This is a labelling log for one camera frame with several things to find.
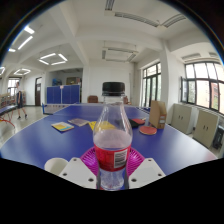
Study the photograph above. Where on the red table tennis paddle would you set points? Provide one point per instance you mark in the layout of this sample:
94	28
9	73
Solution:
140	121
147	130

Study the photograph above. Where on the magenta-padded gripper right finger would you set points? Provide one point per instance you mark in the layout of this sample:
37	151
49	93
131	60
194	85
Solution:
146	170

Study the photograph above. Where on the white mug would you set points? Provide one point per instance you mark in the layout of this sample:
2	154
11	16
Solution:
55	165

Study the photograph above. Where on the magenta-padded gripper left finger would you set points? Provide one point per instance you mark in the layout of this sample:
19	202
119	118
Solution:
77	170

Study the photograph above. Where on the tall blue partition panels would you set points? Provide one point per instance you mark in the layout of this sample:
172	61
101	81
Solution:
63	94

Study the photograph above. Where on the ceiling light fixtures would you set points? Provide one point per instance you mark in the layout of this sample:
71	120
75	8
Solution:
25	42

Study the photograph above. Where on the brown armchair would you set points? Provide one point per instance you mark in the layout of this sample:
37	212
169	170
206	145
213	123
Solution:
126	100
93	99

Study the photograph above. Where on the black table tennis paddle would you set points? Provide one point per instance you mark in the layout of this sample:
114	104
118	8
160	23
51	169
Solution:
134	123

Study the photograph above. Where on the brown cardboard box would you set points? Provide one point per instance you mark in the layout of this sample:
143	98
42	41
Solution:
157	115

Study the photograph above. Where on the person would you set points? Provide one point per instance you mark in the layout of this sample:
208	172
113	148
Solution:
20	98

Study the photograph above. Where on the beige two-door cabinet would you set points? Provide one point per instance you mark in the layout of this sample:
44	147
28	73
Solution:
205	128
181	118

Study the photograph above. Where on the wide dark-framed window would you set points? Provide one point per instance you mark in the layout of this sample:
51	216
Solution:
203	86

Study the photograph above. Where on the dark wooden door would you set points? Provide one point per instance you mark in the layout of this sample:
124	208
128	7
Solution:
38	91

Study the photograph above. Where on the dark patterned book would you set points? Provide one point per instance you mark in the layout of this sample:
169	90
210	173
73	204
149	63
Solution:
79	122

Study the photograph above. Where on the clear red-labelled drink bottle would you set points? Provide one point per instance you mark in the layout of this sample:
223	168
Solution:
112	146

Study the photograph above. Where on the blue and yellow book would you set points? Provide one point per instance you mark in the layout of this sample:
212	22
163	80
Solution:
62	126

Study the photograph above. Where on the tall dark-framed window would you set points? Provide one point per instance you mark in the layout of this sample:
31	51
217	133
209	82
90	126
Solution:
151	85

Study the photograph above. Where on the blue table with red legs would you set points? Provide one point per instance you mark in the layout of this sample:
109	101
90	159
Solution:
6	110

